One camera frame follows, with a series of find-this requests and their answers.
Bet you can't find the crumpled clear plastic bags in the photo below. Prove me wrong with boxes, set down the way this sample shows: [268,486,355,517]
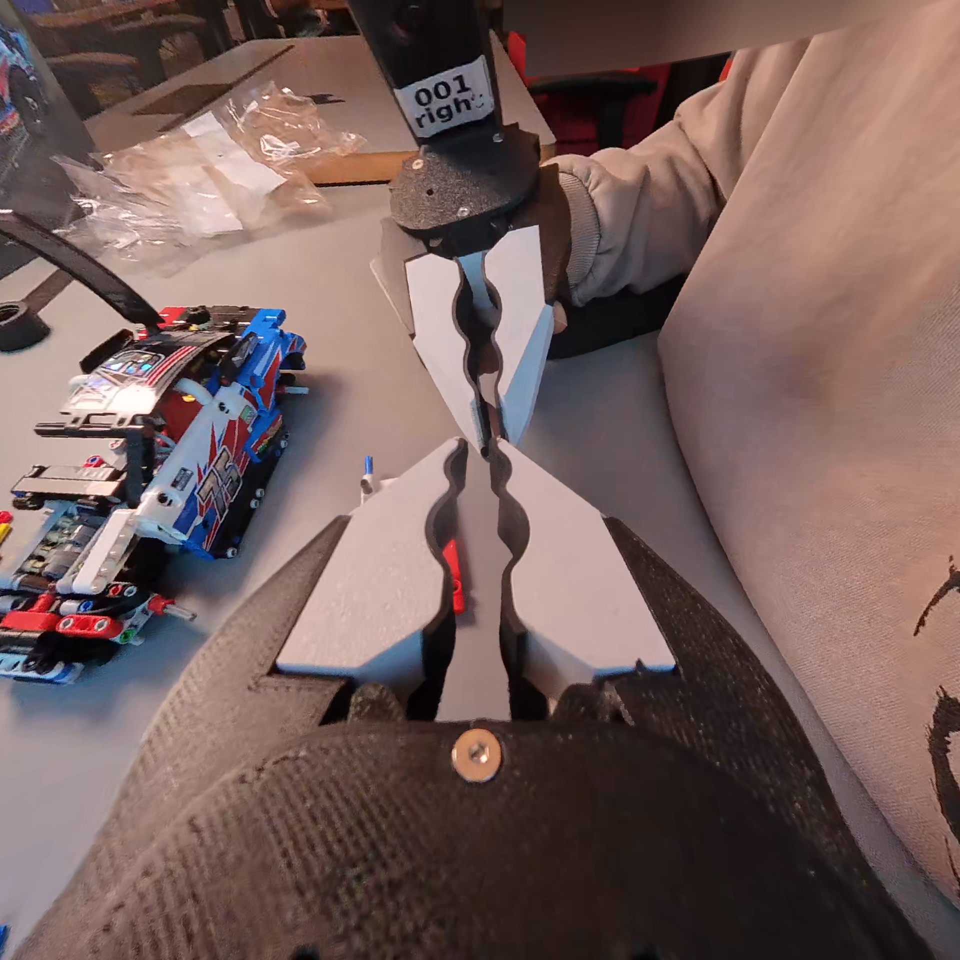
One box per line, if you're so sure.
[52,81,369,279]

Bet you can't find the lego race car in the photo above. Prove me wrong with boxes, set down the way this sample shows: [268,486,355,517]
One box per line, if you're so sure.
[0,303,310,687]

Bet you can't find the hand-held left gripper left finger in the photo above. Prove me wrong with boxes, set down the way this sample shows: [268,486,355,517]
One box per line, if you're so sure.
[274,437,472,685]

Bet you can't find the black curved strip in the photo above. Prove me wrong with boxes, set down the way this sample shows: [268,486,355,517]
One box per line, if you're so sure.
[0,210,162,331]

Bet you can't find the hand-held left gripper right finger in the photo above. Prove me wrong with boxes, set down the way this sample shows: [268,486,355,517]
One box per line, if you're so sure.
[491,438,678,717]

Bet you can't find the red and white lego panel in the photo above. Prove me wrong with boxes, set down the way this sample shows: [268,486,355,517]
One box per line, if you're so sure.
[358,474,474,615]

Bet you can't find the black lego tire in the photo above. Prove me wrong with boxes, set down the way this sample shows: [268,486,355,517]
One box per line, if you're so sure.
[0,300,52,354]

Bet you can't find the red chair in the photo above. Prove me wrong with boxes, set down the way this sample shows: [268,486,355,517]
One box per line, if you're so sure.
[506,30,732,151]

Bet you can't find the person's right hand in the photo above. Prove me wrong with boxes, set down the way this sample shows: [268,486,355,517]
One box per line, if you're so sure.
[536,161,577,336]

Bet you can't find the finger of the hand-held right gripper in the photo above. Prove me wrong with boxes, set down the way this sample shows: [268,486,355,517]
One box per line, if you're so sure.
[403,255,489,453]
[482,223,556,445]

